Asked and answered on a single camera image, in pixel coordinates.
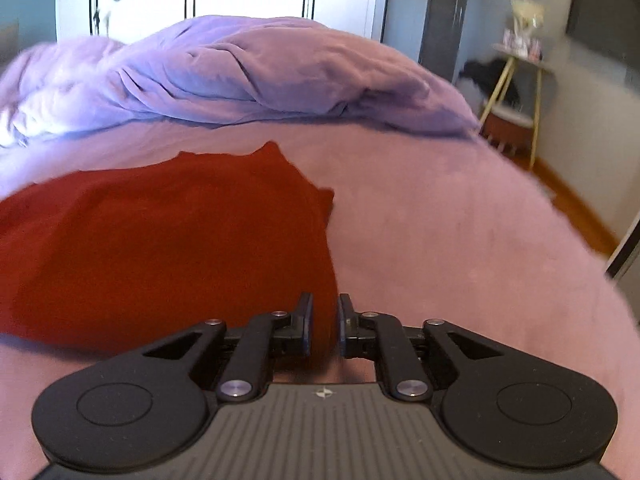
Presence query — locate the red knit cardigan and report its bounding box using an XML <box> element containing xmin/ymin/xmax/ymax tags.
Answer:
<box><xmin>1</xmin><ymin>142</ymin><xmax>337</xmax><ymax>356</ymax></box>

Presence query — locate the dark clothes pile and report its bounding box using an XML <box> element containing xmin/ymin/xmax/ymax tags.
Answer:
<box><xmin>458</xmin><ymin>58</ymin><xmax>521</xmax><ymax>106</ymax></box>

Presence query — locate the lilac bed sheet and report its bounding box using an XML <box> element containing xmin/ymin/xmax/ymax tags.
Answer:
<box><xmin>1</xmin><ymin>119</ymin><xmax>639</xmax><ymax>479</ymax></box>

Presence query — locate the lilac rumpled duvet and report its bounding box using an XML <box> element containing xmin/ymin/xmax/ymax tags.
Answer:
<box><xmin>1</xmin><ymin>15</ymin><xmax>478</xmax><ymax>148</ymax></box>

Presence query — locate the gold leg side table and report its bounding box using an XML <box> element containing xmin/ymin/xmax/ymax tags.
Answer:
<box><xmin>480</xmin><ymin>44</ymin><xmax>554</xmax><ymax>171</ymax></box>

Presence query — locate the flower bouquet on table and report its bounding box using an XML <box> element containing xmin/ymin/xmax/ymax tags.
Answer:
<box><xmin>503</xmin><ymin>0</ymin><xmax>544</xmax><ymax>61</ymax></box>

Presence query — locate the dark grey door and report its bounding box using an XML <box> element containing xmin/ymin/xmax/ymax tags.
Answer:
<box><xmin>419</xmin><ymin>0</ymin><xmax>468</xmax><ymax>81</ymax></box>

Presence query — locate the dark wall television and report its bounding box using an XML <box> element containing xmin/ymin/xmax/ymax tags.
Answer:
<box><xmin>565</xmin><ymin>0</ymin><xmax>640</xmax><ymax>70</ymax></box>

